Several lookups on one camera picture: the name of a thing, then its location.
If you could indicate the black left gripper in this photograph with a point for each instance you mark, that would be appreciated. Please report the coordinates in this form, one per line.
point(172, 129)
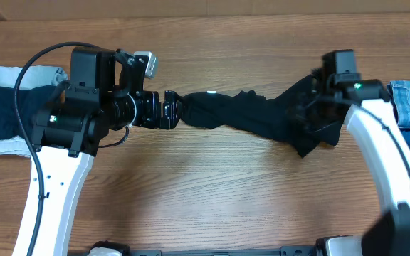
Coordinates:
point(152, 119)

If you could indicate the black polo shirt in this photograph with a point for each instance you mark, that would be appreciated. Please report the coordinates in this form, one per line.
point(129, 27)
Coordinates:
point(264, 117)

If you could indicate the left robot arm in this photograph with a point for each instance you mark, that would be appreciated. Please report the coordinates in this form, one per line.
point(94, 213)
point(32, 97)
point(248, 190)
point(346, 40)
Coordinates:
point(103, 93)

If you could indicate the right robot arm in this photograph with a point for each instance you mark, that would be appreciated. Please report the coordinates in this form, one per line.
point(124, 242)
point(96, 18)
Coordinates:
point(368, 115)

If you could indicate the folded navy garment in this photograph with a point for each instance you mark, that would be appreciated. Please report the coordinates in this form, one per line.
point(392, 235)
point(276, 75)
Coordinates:
point(29, 102)

